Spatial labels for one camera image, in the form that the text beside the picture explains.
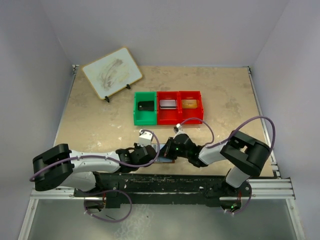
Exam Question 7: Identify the white magnetic stripe cards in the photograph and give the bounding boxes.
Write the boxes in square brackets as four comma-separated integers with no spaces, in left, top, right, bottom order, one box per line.
[159,99,177,110]

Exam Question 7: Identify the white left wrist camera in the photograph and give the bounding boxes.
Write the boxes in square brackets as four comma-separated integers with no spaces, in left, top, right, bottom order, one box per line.
[138,129,154,147]

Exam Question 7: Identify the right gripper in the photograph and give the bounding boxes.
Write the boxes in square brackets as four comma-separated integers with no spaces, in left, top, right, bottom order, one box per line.
[157,137,190,160]

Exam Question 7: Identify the red plastic bin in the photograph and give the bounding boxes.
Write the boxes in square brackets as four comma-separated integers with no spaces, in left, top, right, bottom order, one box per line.
[177,91,204,123]
[156,91,178,125]

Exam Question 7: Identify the brown leather card holder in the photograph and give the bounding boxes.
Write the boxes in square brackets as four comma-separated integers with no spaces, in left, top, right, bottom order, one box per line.
[151,143,175,164]

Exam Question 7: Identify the green plastic bin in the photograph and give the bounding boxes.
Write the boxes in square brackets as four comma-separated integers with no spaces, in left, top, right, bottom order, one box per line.
[133,91,157,126]

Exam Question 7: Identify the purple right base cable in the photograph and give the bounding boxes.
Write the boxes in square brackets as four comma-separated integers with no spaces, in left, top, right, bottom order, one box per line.
[223,184,254,216]

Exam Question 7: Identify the gold VIP card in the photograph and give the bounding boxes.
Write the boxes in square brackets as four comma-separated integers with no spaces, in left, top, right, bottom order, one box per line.
[181,99,198,109]

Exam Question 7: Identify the small whiteboard on stand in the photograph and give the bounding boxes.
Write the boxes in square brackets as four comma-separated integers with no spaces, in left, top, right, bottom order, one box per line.
[81,47,143,103]

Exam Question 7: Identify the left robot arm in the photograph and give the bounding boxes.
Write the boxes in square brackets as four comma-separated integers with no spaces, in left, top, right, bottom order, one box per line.
[29,143,160,196]

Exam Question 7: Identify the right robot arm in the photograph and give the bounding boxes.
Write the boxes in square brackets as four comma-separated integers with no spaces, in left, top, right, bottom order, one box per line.
[159,131,271,196]

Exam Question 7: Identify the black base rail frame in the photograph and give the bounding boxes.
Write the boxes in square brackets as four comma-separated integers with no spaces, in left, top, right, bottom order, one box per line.
[74,173,252,209]

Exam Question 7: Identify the black VIP card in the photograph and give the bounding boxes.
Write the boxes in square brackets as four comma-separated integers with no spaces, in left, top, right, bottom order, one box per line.
[137,100,155,112]

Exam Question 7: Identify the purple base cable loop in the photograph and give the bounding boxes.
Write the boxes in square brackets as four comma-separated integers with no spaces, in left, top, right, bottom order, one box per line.
[83,186,135,223]

